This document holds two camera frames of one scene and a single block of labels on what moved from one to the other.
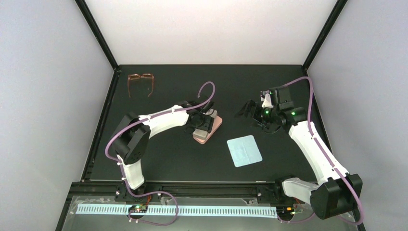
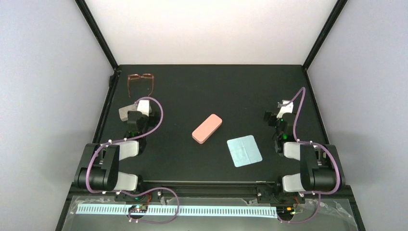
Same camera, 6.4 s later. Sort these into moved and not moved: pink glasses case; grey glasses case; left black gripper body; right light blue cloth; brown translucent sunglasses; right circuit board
Moved: grey glasses case; left black gripper body
Not moved: right circuit board; brown translucent sunglasses; pink glasses case; right light blue cloth
